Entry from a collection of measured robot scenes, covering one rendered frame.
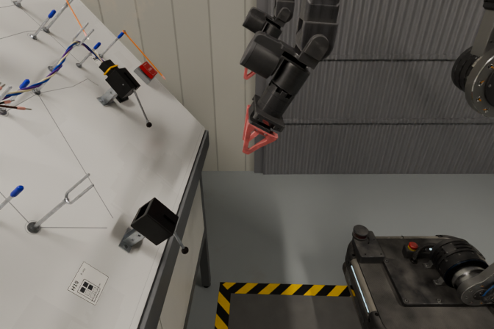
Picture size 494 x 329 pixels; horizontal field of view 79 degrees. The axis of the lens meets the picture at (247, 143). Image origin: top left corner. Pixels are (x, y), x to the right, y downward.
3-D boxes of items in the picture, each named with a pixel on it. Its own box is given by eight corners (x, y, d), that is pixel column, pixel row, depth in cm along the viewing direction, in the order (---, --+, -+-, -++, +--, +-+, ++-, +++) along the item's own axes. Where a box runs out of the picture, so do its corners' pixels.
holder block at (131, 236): (160, 276, 58) (198, 255, 54) (109, 240, 53) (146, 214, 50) (167, 256, 62) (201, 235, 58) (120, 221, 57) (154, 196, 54)
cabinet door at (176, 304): (206, 229, 131) (198, 150, 112) (176, 374, 83) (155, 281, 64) (200, 228, 131) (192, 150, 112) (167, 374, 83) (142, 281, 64)
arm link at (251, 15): (292, 11, 94) (289, 9, 101) (260, -10, 91) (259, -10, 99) (272, 45, 99) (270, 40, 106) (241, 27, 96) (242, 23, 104)
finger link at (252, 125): (230, 151, 60) (253, 114, 56) (231, 135, 66) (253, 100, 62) (259, 165, 62) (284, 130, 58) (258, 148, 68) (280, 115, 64)
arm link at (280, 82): (316, 72, 55) (310, 64, 59) (284, 53, 53) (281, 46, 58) (295, 103, 57) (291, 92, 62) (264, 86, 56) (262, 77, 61)
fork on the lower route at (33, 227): (42, 232, 45) (100, 185, 40) (29, 235, 43) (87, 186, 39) (37, 220, 45) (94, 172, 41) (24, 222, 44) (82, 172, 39)
